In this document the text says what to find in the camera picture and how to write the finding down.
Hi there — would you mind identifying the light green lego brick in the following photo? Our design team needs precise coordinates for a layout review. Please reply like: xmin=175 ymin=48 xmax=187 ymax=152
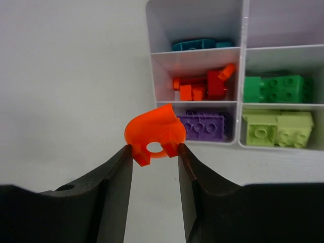
xmin=242 ymin=109 xmax=280 ymax=147
xmin=275 ymin=111 xmax=314 ymax=148

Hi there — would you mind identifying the green teal lego stack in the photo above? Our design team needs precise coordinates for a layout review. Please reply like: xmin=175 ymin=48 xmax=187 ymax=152
xmin=215 ymin=41 xmax=234 ymax=49
xmin=243 ymin=76 xmax=264 ymax=103

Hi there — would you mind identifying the orange round lego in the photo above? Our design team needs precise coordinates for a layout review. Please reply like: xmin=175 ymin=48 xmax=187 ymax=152
xmin=124 ymin=104 xmax=186 ymax=167

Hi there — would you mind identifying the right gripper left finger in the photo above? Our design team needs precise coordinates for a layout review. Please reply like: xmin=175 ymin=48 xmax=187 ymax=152
xmin=1 ymin=145 xmax=133 ymax=242

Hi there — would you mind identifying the purple lego stack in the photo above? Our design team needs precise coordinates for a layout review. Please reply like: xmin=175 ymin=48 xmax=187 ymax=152
xmin=178 ymin=110 xmax=232 ymax=142

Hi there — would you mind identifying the red lego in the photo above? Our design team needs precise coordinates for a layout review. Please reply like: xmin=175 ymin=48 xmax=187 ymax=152
xmin=207 ymin=70 xmax=227 ymax=100

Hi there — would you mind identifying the small orange lego pair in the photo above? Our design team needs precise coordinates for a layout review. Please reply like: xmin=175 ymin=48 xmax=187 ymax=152
xmin=192 ymin=86 xmax=206 ymax=101

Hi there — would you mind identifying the white divided container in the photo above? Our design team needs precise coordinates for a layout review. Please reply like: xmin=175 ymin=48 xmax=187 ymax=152
xmin=145 ymin=1 xmax=248 ymax=145
xmin=237 ymin=1 xmax=323 ymax=151

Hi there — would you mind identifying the green number lego brick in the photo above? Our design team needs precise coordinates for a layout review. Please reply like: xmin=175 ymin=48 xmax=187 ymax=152
xmin=260 ymin=75 xmax=313 ymax=103

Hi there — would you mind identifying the red long lego brick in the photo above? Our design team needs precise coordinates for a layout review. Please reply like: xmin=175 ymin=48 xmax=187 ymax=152
xmin=179 ymin=77 xmax=207 ymax=86

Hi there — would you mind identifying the teal oval lego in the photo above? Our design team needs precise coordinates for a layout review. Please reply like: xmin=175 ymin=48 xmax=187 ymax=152
xmin=172 ymin=38 xmax=217 ymax=52

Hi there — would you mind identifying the left white divided container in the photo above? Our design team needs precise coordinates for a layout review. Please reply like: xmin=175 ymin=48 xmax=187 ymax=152
xmin=145 ymin=1 xmax=248 ymax=145

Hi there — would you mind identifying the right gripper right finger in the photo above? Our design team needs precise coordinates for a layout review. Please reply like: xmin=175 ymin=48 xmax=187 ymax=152
xmin=178 ymin=144 xmax=323 ymax=242

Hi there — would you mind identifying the tiny orange lego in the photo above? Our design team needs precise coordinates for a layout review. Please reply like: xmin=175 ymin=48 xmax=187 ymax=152
xmin=218 ymin=63 xmax=235 ymax=82
xmin=173 ymin=77 xmax=181 ymax=91

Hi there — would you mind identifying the right white divided container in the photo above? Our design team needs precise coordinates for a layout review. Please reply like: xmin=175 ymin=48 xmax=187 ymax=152
xmin=237 ymin=1 xmax=323 ymax=151

